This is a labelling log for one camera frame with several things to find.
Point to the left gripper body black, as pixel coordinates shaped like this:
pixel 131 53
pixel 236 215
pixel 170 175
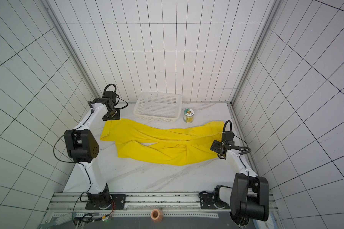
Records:
pixel 111 115

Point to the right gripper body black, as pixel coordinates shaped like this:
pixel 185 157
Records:
pixel 216 146

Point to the yellow trousers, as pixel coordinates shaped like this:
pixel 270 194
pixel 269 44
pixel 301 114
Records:
pixel 177 147

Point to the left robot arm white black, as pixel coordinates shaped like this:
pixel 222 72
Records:
pixel 83 148

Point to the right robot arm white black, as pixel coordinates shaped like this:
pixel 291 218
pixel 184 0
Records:
pixel 248 198

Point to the small jar yellow label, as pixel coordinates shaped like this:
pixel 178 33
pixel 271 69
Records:
pixel 188 115

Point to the white plastic basket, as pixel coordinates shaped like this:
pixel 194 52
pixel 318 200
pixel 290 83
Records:
pixel 154 106

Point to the brown tape roll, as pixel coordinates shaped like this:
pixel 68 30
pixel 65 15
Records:
pixel 156 215

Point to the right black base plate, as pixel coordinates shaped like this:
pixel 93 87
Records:
pixel 211 201

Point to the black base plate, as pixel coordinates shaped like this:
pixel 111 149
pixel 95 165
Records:
pixel 117 202
pixel 211 201

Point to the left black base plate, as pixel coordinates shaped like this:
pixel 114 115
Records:
pixel 117 202

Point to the aluminium mounting rail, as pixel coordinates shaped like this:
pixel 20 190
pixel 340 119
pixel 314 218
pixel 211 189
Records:
pixel 63 206

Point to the small circuit board with cables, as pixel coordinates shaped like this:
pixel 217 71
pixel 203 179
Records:
pixel 90 218

